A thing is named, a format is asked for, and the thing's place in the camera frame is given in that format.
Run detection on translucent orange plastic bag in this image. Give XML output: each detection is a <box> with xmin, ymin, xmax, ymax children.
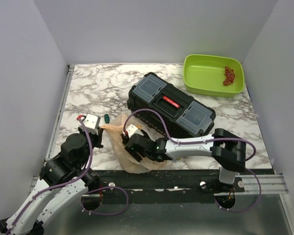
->
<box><xmin>103</xmin><ymin>112</ymin><xmax>167</xmax><ymax>174</ymax></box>

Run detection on red fake grapes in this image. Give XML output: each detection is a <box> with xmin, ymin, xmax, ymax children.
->
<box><xmin>223</xmin><ymin>66</ymin><xmax>236</xmax><ymax>86</ymax></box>

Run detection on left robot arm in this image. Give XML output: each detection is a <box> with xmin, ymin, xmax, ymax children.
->
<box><xmin>0</xmin><ymin>128</ymin><xmax>103</xmax><ymax>235</ymax></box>

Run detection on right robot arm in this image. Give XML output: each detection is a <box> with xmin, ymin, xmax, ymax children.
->
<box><xmin>121</xmin><ymin>125</ymin><xmax>246</xmax><ymax>192</ymax></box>

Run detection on black plastic toolbox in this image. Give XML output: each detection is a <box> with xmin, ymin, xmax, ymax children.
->
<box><xmin>127</xmin><ymin>72</ymin><xmax>216</xmax><ymax>138</ymax></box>

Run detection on green plastic basin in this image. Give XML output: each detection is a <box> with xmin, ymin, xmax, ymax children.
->
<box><xmin>183</xmin><ymin>54</ymin><xmax>245</xmax><ymax>97</ymax></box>

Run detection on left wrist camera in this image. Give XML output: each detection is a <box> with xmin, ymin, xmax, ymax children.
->
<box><xmin>77</xmin><ymin>114</ymin><xmax>100</xmax><ymax>134</ymax></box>

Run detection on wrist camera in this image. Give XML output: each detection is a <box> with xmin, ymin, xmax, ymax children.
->
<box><xmin>122</xmin><ymin>124</ymin><xmax>144</xmax><ymax>138</ymax></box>
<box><xmin>77</xmin><ymin>114</ymin><xmax>100</xmax><ymax>134</ymax></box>

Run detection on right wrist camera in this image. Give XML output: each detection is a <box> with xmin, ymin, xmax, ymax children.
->
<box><xmin>122</xmin><ymin>124</ymin><xmax>144</xmax><ymax>138</ymax></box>

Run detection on green handled screwdriver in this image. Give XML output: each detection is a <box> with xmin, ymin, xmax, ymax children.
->
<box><xmin>104</xmin><ymin>114</ymin><xmax>110</xmax><ymax>124</ymax></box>

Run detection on black front mounting rail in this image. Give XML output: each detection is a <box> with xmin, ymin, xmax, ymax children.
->
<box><xmin>81</xmin><ymin>170</ymin><xmax>245</xmax><ymax>208</ymax></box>

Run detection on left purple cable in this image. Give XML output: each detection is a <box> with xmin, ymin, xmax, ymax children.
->
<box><xmin>4</xmin><ymin>117</ymin><xmax>130</xmax><ymax>235</ymax></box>

